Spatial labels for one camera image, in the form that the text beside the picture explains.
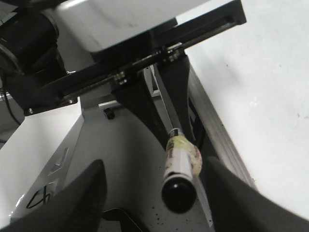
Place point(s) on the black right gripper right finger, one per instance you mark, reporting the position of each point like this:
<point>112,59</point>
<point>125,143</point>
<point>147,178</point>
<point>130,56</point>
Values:
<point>236,207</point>

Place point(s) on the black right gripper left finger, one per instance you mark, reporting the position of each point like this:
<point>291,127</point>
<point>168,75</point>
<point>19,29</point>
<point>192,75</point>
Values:
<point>77,208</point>

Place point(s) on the black and white whiteboard marker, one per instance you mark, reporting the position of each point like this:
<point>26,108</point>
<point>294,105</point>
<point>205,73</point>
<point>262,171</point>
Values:
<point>183,166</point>

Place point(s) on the black right gripper finger opposite arm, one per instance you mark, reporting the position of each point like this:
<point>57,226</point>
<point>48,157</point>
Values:
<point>172,79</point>

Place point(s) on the black left gripper finger opposite arm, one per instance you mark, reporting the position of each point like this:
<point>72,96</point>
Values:
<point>135,96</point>

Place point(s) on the white whiteboard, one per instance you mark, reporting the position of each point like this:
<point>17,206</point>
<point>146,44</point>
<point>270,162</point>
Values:
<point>256,76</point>

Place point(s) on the grey aluminium whiteboard frame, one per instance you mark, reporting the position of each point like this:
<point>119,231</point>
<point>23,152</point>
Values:
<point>215,129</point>

